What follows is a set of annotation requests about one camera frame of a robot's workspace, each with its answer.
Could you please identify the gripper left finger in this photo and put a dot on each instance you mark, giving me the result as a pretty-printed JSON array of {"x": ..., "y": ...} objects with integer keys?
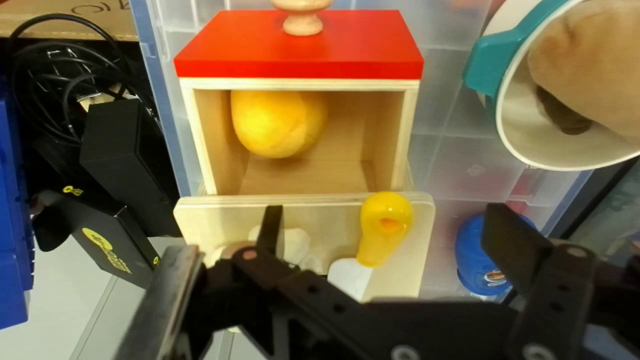
[{"x": 300, "y": 295}]

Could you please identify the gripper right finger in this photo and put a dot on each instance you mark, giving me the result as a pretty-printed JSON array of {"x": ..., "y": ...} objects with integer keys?
[{"x": 555, "y": 280}]

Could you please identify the wooden box with drawer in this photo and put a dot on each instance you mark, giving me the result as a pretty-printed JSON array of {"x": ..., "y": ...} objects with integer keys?
[{"x": 210, "y": 220}]

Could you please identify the wooden drawer with red front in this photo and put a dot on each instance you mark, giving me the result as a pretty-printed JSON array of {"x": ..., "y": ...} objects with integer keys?
[{"x": 300, "y": 55}]

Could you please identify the wooden drawer knob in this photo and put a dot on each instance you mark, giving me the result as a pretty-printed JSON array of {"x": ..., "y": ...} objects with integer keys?
[{"x": 302, "y": 22}]

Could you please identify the blue round toy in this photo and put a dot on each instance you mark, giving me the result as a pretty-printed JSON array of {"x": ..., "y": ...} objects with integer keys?
[{"x": 470, "y": 260}]

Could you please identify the yellow and white plush duck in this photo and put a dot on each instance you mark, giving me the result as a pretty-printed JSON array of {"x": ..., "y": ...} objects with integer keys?
[{"x": 382, "y": 225}]

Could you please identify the teal and white bowl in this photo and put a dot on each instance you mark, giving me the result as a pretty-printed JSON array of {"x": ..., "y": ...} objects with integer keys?
[{"x": 520, "y": 130}]

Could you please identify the clear plastic storage bin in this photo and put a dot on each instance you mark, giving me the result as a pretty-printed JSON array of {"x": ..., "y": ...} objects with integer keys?
[{"x": 450, "y": 150}]

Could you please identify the yellow ball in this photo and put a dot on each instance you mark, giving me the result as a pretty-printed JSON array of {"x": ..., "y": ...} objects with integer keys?
[{"x": 275, "y": 125}]

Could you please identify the black box with yellow label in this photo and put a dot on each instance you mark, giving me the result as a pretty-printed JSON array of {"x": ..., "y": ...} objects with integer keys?
[{"x": 100, "y": 225}]

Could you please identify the black power brick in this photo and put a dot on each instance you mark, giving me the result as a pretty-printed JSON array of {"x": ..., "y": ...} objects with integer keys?
[{"x": 125, "y": 155}]

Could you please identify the brown plush toy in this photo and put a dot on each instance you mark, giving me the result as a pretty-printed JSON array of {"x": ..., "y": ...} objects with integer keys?
[{"x": 585, "y": 55}]

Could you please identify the blue plastic crate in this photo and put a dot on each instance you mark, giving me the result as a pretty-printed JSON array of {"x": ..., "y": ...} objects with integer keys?
[{"x": 12, "y": 240}]

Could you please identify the cardboard box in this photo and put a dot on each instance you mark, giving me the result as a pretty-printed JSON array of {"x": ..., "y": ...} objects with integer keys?
[{"x": 55, "y": 17}]

